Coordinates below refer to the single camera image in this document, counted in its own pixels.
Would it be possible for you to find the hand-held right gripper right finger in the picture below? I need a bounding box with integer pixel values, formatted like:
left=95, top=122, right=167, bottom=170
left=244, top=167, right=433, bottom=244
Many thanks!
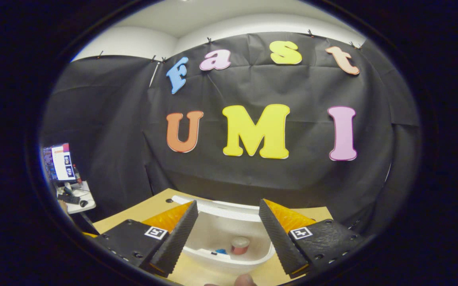
left=259, top=199, right=367, bottom=278

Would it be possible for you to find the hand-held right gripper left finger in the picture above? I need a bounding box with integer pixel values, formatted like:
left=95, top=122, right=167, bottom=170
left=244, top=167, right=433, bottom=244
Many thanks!
left=93, top=200, right=199, bottom=277

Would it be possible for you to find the red pop can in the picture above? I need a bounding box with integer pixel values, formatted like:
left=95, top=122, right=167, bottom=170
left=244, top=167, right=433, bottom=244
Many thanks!
left=231, top=236, right=251, bottom=255

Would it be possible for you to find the white desktop garbage bin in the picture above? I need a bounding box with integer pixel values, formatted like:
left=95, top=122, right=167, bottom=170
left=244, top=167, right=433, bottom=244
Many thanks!
left=171, top=195, right=276, bottom=274

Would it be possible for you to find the wooden desktop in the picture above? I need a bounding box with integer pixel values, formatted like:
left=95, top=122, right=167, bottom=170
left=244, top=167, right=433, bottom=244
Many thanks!
left=82, top=188, right=335, bottom=286

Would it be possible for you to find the white side desk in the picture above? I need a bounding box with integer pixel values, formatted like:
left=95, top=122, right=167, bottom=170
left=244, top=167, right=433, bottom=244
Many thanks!
left=56, top=181, right=96, bottom=215

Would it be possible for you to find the black keyboard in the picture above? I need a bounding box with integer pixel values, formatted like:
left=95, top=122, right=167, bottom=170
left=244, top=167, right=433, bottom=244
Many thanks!
left=57, top=193, right=80, bottom=205

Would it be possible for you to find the computer monitor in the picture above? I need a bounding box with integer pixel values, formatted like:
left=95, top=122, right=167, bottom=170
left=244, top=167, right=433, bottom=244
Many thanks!
left=42, top=143, right=76, bottom=182

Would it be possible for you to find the black backdrop cloth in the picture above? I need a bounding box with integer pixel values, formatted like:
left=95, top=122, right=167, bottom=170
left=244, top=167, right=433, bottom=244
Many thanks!
left=38, top=32, right=422, bottom=235

